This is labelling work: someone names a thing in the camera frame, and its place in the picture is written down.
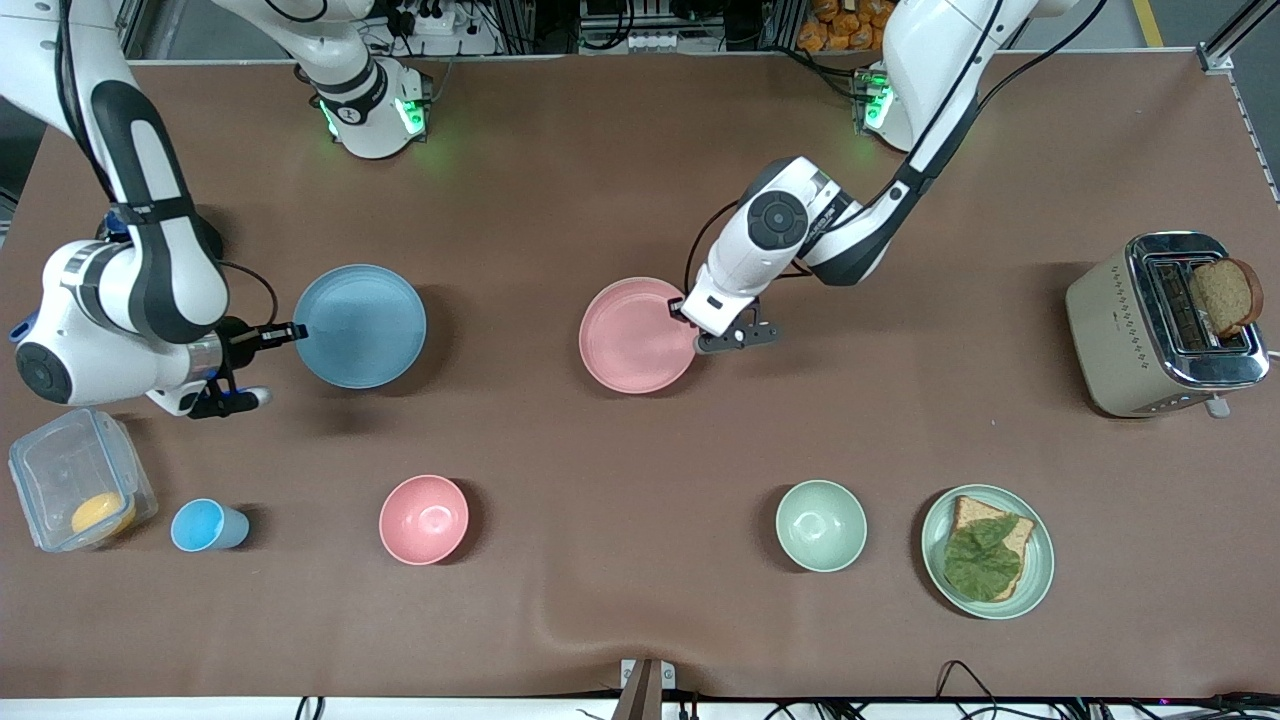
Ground pink bowl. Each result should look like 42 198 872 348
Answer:
378 474 471 567

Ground metal camera stand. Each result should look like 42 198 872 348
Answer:
620 658 677 720

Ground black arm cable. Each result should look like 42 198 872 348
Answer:
685 0 1111 301
55 0 281 331

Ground orange snack bags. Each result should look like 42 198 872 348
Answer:
797 0 906 54

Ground pink plate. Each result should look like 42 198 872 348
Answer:
579 277 702 395

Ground green lettuce leaf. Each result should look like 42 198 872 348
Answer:
943 515 1023 603

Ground yellow round food piece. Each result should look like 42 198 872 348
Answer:
70 492 137 541

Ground green bowl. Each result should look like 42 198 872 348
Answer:
775 480 869 574

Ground blue cup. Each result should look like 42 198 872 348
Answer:
170 498 251 553

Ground green plate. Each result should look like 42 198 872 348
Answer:
921 484 1056 621

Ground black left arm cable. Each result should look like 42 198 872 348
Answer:
685 0 1111 301

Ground brown bread slice in toaster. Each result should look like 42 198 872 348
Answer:
1188 258 1265 339

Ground blue plate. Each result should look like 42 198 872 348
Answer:
293 264 428 390

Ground aluminium frame profile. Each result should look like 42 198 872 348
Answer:
115 0 153 63
1195 0 1280 77

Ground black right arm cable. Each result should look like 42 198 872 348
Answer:
55 0 281 331

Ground clear plastic food container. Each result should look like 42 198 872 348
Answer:
8 406 159 553

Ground beige and chrome toaster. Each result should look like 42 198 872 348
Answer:
1064 232 1271 419

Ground brown table cover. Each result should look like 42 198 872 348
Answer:
0 55 1280 700

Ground black pot with blue handle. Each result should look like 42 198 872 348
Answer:
8 205 227 346

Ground toast slice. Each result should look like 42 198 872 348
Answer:
945 495 1036 603

